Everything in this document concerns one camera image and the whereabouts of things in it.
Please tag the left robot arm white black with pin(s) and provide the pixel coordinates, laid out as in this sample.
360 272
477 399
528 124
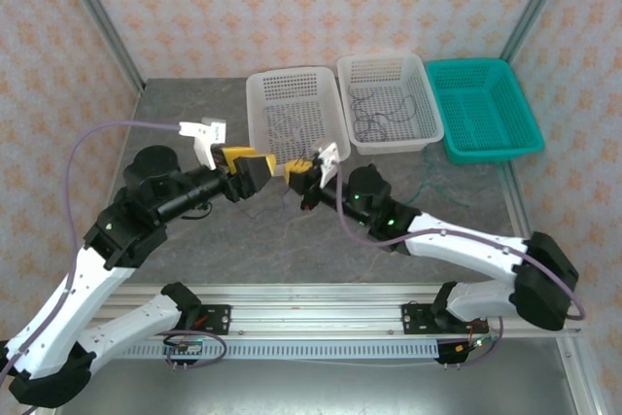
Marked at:
73 298

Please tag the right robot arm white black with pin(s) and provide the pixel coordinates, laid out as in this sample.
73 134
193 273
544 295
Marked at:
466 250

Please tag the wide white plastic basket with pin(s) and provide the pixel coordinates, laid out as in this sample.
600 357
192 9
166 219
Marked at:
296 94

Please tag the tall white plastic basket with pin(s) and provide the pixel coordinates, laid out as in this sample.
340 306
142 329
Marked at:
386 70

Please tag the teal plastic basket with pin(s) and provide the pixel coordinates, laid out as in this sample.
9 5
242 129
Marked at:
481 109

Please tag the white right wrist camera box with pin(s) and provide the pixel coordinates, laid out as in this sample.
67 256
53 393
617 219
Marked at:
329 157

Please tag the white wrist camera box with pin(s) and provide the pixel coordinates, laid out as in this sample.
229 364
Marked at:
329 157
206 135

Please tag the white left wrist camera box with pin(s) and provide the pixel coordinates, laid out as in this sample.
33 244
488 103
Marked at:
206 135

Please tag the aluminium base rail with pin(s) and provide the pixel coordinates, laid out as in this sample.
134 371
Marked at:
316 310

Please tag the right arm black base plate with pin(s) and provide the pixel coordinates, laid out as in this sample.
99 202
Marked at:
415 318

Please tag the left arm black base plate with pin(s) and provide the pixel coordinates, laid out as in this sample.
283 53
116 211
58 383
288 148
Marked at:
216 318

